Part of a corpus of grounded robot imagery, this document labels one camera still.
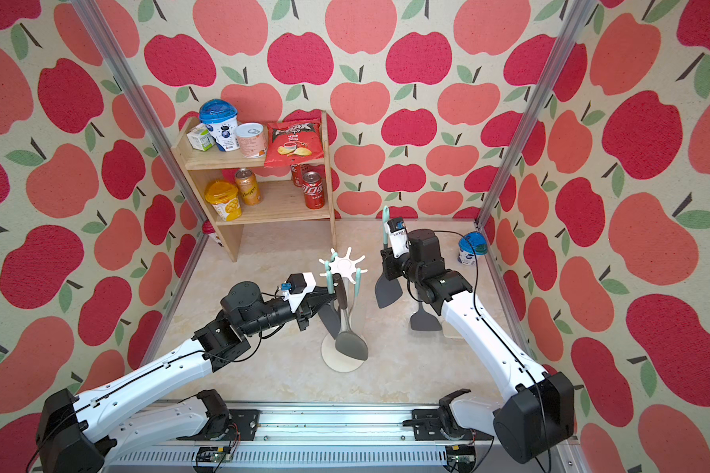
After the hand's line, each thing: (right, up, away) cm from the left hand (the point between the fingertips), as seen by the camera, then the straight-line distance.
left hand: (334, 298), depth 65 cm
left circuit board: (-31, -40, +8) cm, 51 cm away
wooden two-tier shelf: (-21, +28, +36) cm, 50 cm away
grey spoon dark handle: (+3, -13, +11) cm, 18 cm away
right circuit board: (+32, -40, +7) cm, 52 cm away
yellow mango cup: (-34, +26, +21) cm, 48 cm away
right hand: (+14, +9, +14) cm, 21 cm away
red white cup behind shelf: (-49, +18, +42) cm, 67 cm away
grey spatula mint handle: (+26, -12, +27) cm, 39 cm away
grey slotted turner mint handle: (+14, -1, +20) cm, 25 cm away
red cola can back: (-15, +36, +33) cm, 51 cm away
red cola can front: (-8, +29, +24) cm, 38 cm away
